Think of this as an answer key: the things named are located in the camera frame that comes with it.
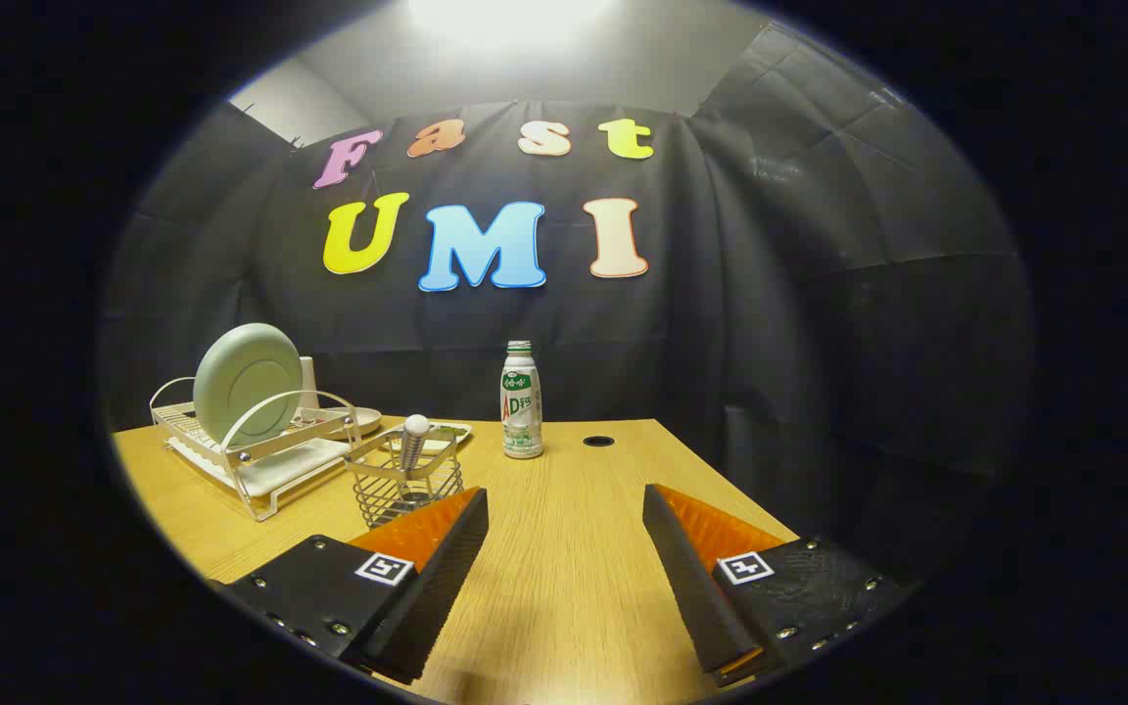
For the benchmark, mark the white box appliance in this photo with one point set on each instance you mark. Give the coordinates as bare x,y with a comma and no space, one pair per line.
307,387

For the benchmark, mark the white bottle with green label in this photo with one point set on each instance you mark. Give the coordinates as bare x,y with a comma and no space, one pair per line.
522,411

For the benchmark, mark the pale green plate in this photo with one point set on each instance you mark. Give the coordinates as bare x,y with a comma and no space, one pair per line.
241,382

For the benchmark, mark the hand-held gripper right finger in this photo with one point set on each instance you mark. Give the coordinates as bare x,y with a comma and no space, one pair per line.
686,578

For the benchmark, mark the white compartment snack tray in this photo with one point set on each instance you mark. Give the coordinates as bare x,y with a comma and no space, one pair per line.
452,431

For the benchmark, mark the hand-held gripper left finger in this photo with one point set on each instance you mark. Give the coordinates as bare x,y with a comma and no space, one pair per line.
432,587

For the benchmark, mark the small round white dish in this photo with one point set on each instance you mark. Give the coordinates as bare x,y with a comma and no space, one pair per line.
368,421

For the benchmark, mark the black backdrop cloth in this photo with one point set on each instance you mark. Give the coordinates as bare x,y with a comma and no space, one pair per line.
770,343

